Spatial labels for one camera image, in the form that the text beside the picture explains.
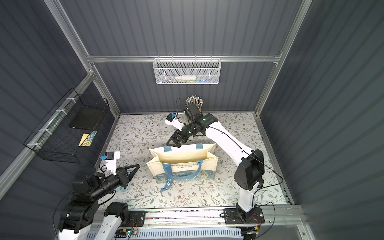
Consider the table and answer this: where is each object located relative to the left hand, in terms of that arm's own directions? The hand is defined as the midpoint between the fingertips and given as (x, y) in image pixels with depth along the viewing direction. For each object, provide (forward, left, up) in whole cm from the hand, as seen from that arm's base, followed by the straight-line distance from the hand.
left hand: (138, 168), depth 63 cm
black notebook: (+33, +39, -3) cm, 51 cm away
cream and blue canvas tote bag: (+4, -12, -4) cm, 13 cm away
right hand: (+16, -12, -1) cm, 20 cm away
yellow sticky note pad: (+11, +23, +7) cm, 26 cm away
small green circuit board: (-20, +11, -27) cm, 36 cm away
